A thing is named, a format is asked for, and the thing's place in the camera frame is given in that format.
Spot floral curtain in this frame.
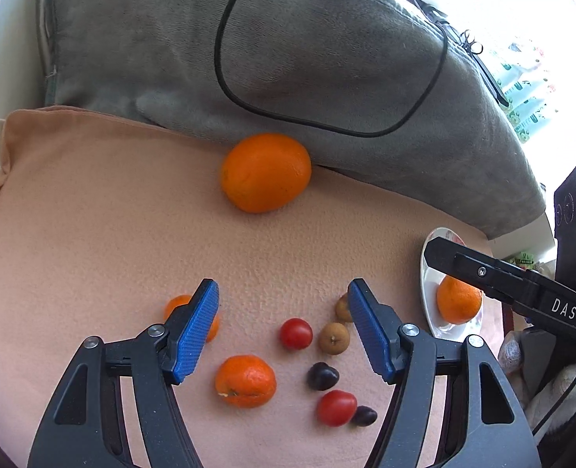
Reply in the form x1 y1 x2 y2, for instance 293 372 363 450
483 34 562 144

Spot brown longan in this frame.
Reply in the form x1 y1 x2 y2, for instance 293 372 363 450
335 292 354 323
317 323 350 355

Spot red cherry tomato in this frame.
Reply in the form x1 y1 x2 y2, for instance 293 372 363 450
316 390 358 427
279 318 313 351

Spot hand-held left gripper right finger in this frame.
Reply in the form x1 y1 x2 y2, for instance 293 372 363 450
347 278 542 468

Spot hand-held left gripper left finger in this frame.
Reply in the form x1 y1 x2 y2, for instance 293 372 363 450
27 279 220 468

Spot green box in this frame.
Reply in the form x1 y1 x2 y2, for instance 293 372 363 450
507 251 539 270

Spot orange mandarin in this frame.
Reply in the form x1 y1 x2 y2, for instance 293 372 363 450
215 354 277 409
436 275 484 325
164 294 220 343

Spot large orange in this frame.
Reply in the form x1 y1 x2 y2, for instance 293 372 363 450
220 133 313 214

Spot person's right hand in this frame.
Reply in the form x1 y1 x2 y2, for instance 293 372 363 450
498 329 576 431

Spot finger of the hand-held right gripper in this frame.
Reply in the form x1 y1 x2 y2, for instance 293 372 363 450
423 236 537 305

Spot grey fleece blanket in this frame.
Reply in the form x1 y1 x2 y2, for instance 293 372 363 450
37 0 547 239

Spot dark purple grape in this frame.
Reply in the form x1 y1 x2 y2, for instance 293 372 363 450
308 362 340 392
350 406 379 426

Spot black cable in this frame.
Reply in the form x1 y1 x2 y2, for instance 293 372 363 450
214 0 447 138

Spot white floral plate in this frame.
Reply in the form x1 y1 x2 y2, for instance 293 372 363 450
419 227 494 343

